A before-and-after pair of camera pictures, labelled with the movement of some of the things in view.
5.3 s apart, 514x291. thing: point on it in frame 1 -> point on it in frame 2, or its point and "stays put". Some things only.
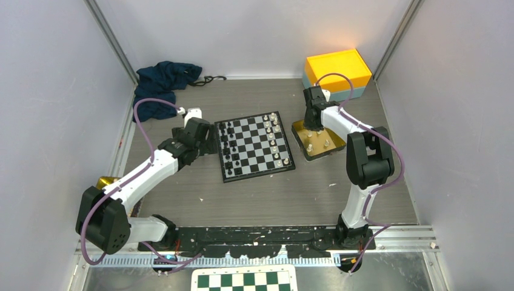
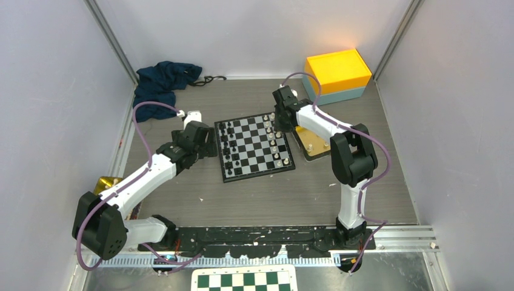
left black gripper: x=209 y=146 stays put
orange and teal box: x=348 y=62 stays put
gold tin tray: x=311 y=144 stays put
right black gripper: x=308 y=125 -> x=279 y=127
